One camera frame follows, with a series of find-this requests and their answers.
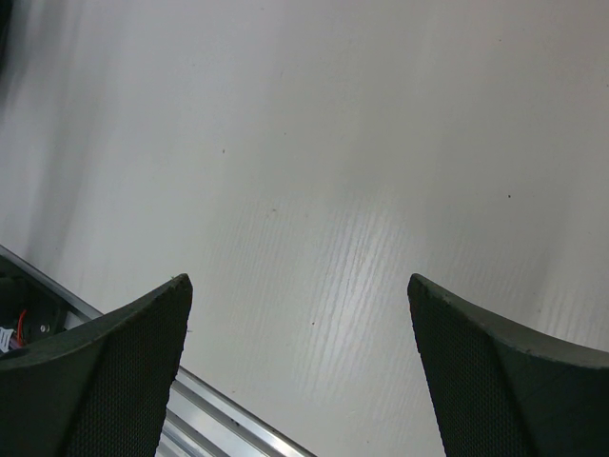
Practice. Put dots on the aluminium rail with cable duct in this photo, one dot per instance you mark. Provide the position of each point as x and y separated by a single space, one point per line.
201 421

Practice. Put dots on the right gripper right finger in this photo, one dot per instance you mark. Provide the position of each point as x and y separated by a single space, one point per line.
499 388

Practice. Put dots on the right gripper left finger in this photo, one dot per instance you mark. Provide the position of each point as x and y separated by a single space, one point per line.
99 389

